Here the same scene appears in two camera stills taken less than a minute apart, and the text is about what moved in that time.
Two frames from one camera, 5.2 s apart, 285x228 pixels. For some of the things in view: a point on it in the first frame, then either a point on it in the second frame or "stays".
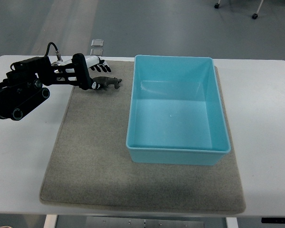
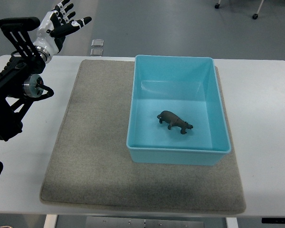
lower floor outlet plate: (96, 52) stays
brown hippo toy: (105, 81) → (173, 120)
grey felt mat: (89, 165) stays
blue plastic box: (176, 115) stays
